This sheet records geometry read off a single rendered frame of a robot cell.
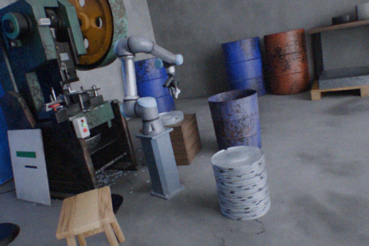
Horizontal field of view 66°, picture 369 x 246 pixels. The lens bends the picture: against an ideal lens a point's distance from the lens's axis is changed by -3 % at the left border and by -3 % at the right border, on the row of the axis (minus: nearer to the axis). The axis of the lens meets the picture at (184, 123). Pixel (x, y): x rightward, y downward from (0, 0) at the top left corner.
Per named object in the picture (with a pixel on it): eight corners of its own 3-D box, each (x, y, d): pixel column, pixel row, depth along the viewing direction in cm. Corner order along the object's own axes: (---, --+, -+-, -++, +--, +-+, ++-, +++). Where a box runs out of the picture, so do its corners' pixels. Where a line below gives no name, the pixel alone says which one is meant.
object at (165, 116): (183, 109, 270) (183, 108, 269) (182, 117, 242) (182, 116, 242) (153, 115, 272) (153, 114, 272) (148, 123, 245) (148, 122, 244)
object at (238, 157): (246, 143, 177) (246, 141, 177) (274, 157, 150) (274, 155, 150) (203, 157, 170) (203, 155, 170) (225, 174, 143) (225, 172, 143)
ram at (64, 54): (81, 76, 228) (71, 38, 220) (67, 80, 215) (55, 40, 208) (67, 79, 236) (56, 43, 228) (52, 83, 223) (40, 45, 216)
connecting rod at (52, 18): (71, 50, 222) (59, 5, 214) (58, 52, 212) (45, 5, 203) (54, 55, 232) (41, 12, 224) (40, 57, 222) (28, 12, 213)
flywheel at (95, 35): (56, 11, 278) (93, 75, 283) (38, 11, 261) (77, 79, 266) (99, -40, 239) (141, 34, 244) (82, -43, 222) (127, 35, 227)
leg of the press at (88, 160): (105, 196, 217) (70, 78, 194) (94, 204, 207) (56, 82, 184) (32, 188, 261) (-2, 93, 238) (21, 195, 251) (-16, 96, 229)
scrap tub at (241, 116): (268, 138, 265) (261, 87, 253) (258, 157, 230) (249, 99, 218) (225, 139, 285) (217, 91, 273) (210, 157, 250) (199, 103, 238)
